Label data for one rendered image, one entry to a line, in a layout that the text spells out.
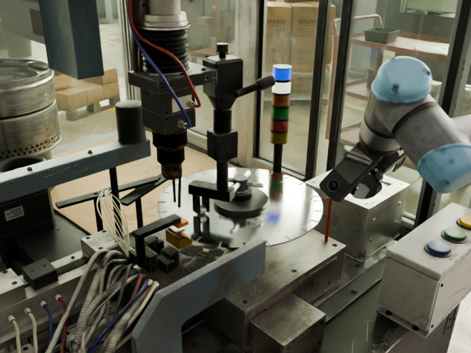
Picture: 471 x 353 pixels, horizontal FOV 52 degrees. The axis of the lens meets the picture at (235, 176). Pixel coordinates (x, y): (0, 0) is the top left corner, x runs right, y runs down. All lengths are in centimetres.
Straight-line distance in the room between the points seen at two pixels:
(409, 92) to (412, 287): 42
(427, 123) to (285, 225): 34
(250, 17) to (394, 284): 86
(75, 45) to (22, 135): 60
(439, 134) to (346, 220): 50
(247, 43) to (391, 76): 85
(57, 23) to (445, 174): 63
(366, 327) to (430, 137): 46
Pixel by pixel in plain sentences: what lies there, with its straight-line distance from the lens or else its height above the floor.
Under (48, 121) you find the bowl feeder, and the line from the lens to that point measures 142.
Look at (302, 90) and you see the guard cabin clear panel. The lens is 141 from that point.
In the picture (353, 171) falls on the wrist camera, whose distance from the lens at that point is 85.
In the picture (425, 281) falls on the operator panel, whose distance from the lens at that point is 97.
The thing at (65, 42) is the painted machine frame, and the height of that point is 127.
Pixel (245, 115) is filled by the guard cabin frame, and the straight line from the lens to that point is 156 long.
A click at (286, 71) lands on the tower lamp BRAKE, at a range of 117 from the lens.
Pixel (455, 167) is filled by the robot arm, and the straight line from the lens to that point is 68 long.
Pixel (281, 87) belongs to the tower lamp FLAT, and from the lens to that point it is 118.
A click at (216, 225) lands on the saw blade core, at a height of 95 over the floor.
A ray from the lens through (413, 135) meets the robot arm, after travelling 71.
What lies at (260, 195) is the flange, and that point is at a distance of 99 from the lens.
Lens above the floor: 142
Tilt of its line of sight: 26 degrees down
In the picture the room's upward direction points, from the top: 1 degrees clockwise
